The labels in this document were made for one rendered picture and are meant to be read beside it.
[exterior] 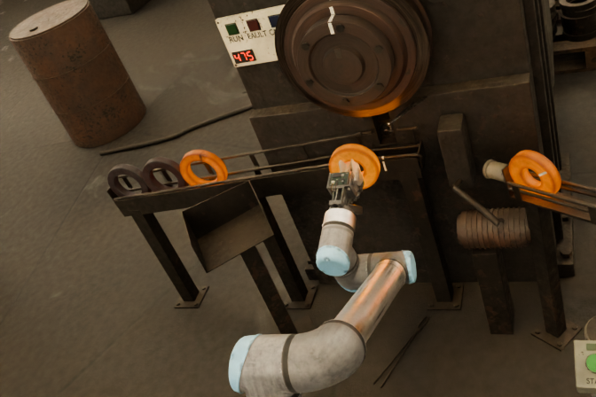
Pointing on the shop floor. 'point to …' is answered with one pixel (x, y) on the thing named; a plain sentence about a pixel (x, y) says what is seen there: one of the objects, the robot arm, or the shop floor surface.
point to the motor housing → (494, 259)
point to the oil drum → (79, 73)
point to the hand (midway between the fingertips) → (352, 162)
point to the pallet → (574, 13)
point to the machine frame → (520, 9)
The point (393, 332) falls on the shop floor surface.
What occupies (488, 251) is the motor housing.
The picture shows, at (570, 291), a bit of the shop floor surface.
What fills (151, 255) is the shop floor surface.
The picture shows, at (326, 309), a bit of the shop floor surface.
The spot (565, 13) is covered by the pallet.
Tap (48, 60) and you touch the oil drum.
